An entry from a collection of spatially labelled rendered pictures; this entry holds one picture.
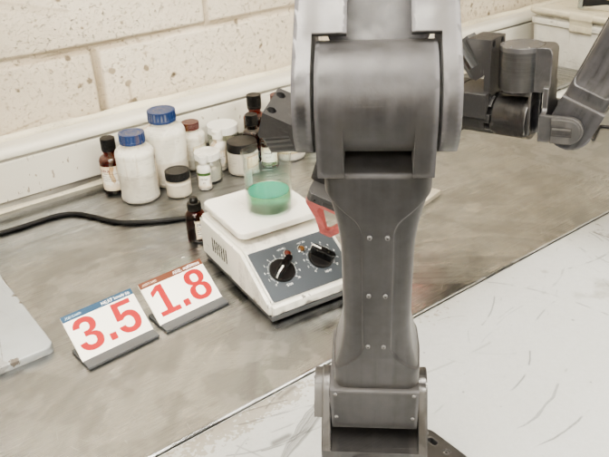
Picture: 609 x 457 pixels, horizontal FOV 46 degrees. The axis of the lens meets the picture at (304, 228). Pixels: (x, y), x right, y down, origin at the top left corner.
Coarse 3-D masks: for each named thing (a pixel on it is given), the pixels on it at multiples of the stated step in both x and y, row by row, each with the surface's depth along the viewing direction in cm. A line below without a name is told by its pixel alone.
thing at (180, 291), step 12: (180, 276) 90; (192, 276) 90; (204, 276) 91; (144, 288) 87; (156, 288) 87; (168, 288) 88; (180, 288) 89; (192, 288) 89; (204, 288) 90; (156, 300) 87; (168, 300) 87; (180, 300) 88; (192, 300) 89; (156, 312) 86; (168, 312) 87
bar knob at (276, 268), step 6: (282, 258) 88; (288, 258) 86; (276, 264) 87; (282, 264) 85; (288, 264) 86; (270, 270) 86; (276, 270) 85; (282, 270) 85; (288, 270) 87; (294, 270) 87; (276, 276) 85; (282, 276) 86; (288, 276) 86
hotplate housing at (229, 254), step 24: (216, 240) 94; (240, 240) 90; (264, 240) 89; (288, 240) 90; (336, 240) 92; (216, 264) 97; (240, 264) 88; (240, 288) 92; (264, 288) 85; (336, 288) 88; (264, 312) 87; (288, 312) 86
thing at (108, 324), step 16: (112, 304) 84; (128, 304) 85; (80, 320) 82; (96, 320) 83; (112, 320) 83; (128, 320) 84; (144, 320) 85; (80, 336) 81; (96, 336) 82; (112, 336) 83
